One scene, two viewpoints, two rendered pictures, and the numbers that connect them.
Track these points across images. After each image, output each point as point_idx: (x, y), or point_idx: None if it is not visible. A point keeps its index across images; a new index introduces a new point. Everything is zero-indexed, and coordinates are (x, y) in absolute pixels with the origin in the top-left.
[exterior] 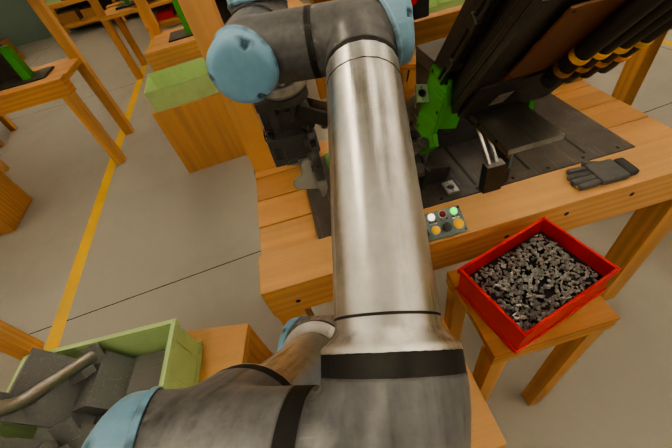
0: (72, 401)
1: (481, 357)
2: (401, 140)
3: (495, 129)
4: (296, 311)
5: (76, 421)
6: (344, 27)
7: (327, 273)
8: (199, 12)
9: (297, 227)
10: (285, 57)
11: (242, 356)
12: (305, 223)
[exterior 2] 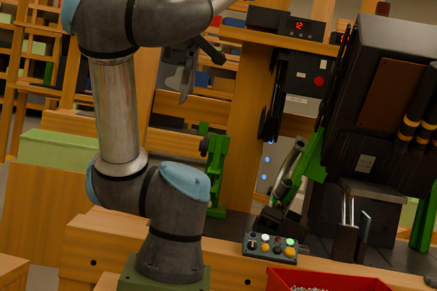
0: None
1: None
2: None
3: (352, 183)
4: (81, 283)
5: None
6: None
7: (140, 237)
8: None
9: (129, 220)
10: None
11: (10, 270)
12: (138, 221)
